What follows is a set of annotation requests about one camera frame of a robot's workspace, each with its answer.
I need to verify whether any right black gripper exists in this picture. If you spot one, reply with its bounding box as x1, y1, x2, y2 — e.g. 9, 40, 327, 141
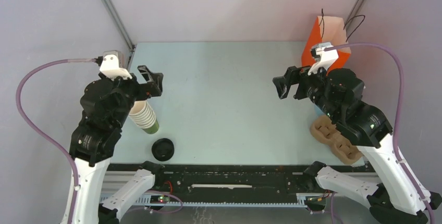
272, 59, 339, 121

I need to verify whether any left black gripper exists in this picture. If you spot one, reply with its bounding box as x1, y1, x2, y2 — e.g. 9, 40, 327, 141
102, 63, 164, 126

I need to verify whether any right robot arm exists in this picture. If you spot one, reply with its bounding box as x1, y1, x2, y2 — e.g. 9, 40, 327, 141
273, 66, 441, 223

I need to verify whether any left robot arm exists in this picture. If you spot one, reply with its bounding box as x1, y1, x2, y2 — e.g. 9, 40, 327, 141
63, 65, 165, 223

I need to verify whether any stack of paper cups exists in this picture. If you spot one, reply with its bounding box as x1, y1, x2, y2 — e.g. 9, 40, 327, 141
128, 101, 159, 134

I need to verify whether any brown pulp cup carrier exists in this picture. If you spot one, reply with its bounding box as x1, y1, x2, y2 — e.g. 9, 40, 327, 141
310, 115, 363, 165

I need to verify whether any orange paper bag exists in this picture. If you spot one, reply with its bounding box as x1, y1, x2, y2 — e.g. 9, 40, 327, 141
301, 14, 365, 66

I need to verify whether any stack of black lids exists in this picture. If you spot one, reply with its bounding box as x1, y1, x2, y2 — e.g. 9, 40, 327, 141
151, 138, 175, 161

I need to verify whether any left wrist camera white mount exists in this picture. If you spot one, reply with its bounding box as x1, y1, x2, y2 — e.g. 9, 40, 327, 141
100, 50, 132, 80

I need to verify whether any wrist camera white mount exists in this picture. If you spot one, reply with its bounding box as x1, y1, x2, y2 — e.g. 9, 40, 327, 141
100, 50, 132, 80
308, 42, 339, 76

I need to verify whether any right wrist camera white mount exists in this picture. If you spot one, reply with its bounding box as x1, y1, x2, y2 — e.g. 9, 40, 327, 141
308, 42, 339, 76

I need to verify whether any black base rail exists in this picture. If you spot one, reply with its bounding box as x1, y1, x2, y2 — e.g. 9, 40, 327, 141
105, 163, 377, 205

